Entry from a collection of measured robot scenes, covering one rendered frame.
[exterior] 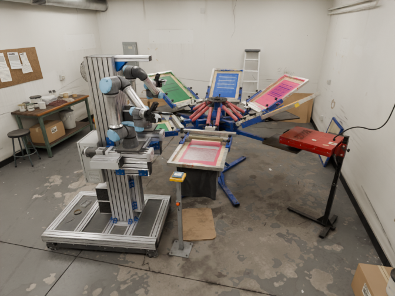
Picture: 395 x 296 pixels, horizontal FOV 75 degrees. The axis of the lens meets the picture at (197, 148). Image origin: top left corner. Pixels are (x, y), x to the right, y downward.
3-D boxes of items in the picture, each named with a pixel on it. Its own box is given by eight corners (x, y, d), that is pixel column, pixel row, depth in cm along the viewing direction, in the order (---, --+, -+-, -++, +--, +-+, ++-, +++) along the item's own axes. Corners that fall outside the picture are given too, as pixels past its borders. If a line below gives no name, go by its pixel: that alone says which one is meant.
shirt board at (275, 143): (309, 148, 325) (310, 142, 322) (295, 159, 298) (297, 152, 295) (224, 124, 408) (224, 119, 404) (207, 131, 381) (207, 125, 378)
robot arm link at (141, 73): (143, 64, 257) (165, 93, 298) (135, 63, 262) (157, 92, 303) (138, 73, 253) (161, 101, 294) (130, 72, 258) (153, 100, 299)
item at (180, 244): (188, 258, 279) (186, 182, 238) (168, 254, 283) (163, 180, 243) (193, 243, 298) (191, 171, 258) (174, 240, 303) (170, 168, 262)
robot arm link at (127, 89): (120, 78, 225) (152, 124, 224) (110, 81, 216) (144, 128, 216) (126, 70, 217) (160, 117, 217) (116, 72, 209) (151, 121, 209)
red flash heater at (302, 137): (346, 146, 297) (348, 137, 292) (332, 160, 267) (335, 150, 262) (294, 133, 335) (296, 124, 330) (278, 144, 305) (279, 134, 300)
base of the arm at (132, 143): (120, 148, 236) (118, 138, 232) (126, 141, 250) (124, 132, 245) (136, 148, 235) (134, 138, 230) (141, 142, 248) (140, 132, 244)
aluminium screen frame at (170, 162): (223, 171, 257) (223, 168, 256) (166, 165, 269) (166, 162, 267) (231, 140, 327) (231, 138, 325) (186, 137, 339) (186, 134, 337)
